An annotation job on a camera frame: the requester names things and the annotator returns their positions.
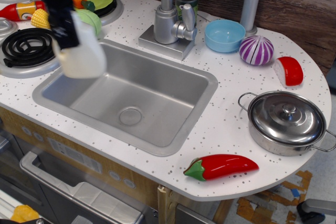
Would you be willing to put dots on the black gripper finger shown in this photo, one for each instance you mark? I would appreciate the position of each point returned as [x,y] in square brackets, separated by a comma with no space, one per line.
[63,28]

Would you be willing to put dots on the white detergent bottle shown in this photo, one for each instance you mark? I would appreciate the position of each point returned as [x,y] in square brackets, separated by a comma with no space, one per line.
[86,60]

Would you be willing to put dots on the grey toy sink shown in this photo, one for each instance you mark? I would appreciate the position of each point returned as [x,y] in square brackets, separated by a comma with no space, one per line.
[142,99]

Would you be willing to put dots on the yellow toy corn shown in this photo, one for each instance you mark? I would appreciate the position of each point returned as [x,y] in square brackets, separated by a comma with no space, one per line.
[40,19]

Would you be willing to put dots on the orange toy carrot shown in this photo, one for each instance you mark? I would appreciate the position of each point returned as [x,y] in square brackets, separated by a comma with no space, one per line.
[84,4]

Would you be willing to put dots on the green toy cabbage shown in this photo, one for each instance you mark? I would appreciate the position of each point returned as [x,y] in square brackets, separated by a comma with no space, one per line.
[91,19]

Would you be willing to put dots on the black coil front burner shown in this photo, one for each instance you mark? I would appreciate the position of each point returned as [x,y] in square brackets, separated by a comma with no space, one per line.
[28,53]

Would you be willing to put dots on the red toy ketchup bottle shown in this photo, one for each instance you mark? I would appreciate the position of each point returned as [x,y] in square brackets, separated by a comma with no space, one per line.
[21,11]

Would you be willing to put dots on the back-right burner under plate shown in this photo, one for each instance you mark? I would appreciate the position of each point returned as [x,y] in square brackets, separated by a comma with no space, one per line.
[113,13]

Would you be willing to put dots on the silver toy faucet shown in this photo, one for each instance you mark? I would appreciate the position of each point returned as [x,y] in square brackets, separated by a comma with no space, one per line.
[169,35]

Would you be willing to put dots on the dark green toy can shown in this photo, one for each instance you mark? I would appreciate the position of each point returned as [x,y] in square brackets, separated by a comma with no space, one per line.
[180,3]

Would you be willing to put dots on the light blue plastic bowl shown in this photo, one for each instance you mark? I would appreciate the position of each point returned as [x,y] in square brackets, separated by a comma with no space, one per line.
[224,35]

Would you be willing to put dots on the yellow object bottom left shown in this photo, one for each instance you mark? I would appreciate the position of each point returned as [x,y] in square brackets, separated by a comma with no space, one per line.
[24,213]

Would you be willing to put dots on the purple striped toy onion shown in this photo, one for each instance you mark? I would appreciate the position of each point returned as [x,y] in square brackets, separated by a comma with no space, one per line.
[256,50]

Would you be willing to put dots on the grey vertical pole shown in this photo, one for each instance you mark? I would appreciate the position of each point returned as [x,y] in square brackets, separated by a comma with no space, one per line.
[248,16]

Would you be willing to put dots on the red toy chili pepper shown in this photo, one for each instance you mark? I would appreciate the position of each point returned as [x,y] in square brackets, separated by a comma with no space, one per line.
[219,165]

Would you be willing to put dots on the red toy cheese wedge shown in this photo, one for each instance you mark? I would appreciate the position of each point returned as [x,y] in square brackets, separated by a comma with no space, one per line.
[289,71]

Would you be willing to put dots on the stainless steel pot with lid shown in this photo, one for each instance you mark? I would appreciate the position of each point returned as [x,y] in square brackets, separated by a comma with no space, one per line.
[284,123]

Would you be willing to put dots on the black caster wheel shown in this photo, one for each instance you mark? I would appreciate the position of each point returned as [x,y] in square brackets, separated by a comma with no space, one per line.
[309,217]

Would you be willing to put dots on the silver oven door handle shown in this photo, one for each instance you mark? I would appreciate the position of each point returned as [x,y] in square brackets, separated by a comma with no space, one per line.
[86,198]

